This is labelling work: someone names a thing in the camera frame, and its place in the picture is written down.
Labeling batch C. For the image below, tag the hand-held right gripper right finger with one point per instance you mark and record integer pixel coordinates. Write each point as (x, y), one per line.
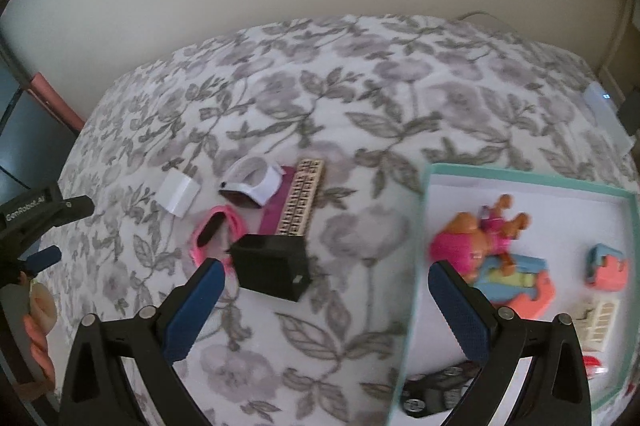
(457, 306)

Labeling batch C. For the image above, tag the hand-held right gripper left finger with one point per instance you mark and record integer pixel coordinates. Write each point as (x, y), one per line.
(195, 306)

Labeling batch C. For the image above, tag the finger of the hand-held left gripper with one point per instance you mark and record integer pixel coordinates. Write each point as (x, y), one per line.
(45, 256)

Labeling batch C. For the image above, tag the pink watch band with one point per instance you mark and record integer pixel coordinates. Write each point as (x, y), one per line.
(197, 246)

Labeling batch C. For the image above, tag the pink doll toy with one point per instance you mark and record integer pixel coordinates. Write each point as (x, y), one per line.
(455, 246)

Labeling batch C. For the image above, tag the large blue orange puzzle toy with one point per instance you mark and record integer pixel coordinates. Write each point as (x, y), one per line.
(530, 301)

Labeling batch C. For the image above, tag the small black charger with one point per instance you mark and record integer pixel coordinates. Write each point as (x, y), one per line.
(272, 268)

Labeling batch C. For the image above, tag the black toy car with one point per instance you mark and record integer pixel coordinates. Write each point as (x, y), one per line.
(425, 393)

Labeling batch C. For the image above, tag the teal-rimmed white tray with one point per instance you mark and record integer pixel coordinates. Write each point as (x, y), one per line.
(550, 226)

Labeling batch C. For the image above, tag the magenta piece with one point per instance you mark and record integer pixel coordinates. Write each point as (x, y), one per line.
(275, 211)

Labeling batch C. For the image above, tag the white plastic bracket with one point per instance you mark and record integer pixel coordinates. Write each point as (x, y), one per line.
(600, 321)

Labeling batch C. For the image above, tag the red white small toy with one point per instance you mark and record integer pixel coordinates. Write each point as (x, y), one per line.
(592, 363)

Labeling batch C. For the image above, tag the wooden slotted piece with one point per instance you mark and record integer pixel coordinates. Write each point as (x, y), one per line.
(302, 198)

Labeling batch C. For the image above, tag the person's left hand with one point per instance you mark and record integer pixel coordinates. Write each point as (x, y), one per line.
(40, 306)

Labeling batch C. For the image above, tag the dark cabinet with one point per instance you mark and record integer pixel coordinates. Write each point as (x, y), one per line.
(30, 146)

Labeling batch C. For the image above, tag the white charger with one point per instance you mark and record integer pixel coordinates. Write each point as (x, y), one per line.
(177, 196)

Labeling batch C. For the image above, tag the pink rolled mat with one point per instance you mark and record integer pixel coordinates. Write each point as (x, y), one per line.
(55, 101)

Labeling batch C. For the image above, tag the grey floral blanket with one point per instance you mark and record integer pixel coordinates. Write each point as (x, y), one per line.
(350, 106)

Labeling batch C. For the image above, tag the white power strip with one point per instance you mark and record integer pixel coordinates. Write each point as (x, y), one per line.
(602, 111)

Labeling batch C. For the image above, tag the black power adapter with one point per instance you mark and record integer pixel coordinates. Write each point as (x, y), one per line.
(631, 113)

